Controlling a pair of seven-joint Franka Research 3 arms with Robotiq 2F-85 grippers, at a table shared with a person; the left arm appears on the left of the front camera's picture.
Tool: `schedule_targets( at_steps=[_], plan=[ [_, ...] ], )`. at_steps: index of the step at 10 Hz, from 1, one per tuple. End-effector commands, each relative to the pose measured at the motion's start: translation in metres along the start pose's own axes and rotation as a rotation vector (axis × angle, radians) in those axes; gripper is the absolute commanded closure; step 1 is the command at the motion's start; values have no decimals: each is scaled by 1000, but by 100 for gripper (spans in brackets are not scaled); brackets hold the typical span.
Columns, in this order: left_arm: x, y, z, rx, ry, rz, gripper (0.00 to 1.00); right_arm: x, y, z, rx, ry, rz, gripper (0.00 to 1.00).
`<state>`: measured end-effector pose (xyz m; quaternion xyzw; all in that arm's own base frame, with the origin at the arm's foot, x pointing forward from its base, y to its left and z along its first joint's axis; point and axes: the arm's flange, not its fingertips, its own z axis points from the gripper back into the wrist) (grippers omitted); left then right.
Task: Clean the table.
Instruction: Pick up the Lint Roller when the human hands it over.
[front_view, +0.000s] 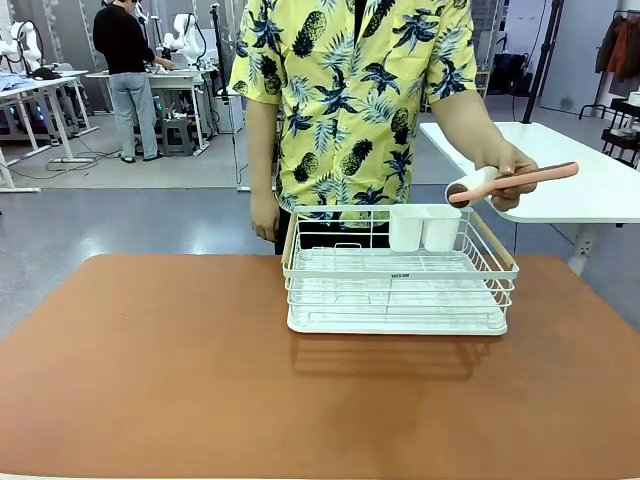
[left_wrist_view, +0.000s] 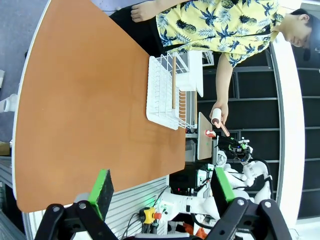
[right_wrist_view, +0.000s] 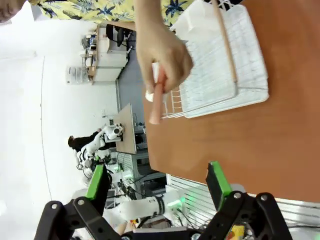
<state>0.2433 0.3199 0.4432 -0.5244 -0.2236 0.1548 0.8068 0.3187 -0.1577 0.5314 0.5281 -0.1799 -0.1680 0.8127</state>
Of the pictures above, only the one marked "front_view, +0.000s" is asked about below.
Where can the black camera tripod stand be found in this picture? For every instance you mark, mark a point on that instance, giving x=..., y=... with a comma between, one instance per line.
x=542, y=60

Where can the person's right forearm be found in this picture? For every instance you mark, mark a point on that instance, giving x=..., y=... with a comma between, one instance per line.
x=263, y=147

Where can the white plastic cutlery holder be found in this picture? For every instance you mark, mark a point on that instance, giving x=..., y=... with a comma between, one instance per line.
x=425, y=227

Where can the pink and white lint roller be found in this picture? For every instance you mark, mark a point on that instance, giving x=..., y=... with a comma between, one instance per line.
x=505, y=182

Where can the yellow pineapple print shirt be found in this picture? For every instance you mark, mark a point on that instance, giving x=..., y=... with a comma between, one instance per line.
x=355, y=105

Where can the person's left hand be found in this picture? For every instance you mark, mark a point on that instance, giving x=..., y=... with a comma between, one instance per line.
x=510, y=175

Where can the white side table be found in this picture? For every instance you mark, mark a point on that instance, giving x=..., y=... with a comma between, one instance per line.
x=560, y=170

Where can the person's right hand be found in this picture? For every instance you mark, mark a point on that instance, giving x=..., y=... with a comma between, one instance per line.
x=265, y=220

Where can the person in black sweater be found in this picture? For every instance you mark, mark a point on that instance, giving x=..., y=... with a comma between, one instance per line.
x=127, y=75

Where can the person's left forearm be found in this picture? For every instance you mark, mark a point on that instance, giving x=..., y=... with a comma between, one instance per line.
x=462, y=125

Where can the black rolling utility cart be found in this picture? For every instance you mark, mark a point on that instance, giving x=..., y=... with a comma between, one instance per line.
x=622, y=127

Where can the white workbench with blue cloth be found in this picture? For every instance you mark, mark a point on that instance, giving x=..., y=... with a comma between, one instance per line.
x=35, y=95

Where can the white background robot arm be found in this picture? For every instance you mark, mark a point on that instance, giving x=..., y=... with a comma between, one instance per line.
x=22, y=45
x=185, y=40

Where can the black pole stand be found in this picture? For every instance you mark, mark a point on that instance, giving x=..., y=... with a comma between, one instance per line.
x=220, y=55

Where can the clothes rack with jackets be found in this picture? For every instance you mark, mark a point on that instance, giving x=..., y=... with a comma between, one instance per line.
x=617, y=55

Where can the grey step stool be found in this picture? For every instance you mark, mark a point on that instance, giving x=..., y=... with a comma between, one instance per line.
x=176, y=134

